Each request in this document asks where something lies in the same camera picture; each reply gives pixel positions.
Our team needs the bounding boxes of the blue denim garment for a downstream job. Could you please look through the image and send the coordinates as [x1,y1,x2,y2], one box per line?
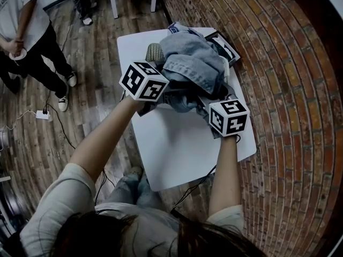
[160,21,229,114]

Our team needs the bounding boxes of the person's white shirt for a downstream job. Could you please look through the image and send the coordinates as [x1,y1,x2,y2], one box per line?
[20,162,245,257]

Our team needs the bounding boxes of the black floor cable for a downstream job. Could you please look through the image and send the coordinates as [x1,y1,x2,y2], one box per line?
[46,104,76,150]

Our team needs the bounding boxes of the person's right forearm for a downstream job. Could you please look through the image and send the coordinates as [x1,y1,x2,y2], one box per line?
[208,135,240,217]

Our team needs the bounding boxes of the white thin cable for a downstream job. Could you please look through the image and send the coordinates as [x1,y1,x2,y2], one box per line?
[0,110,37,131]

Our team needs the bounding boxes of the person's left forearm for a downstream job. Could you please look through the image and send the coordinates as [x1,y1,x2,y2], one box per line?
[69,96,143,184]

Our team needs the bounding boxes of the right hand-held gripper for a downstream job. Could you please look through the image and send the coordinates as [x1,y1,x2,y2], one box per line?
[208,82,250,139]

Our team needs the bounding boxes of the cream perforated plastic basket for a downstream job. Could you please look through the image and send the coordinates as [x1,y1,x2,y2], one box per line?
[145,43,232,78]

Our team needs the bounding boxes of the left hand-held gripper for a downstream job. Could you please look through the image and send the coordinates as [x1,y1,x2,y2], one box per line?
[119,61,188,117]

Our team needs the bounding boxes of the white tape roll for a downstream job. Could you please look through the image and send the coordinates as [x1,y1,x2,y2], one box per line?
[9,48,28,61]

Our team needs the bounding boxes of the black tissue box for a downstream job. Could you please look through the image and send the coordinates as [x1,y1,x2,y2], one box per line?
[205,31,241,66]

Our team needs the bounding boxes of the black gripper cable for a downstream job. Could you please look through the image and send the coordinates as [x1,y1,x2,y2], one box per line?
[170,164,218,214]

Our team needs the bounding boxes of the person's grey jeans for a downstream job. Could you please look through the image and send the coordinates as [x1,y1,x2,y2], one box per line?
[106,167,163,209]

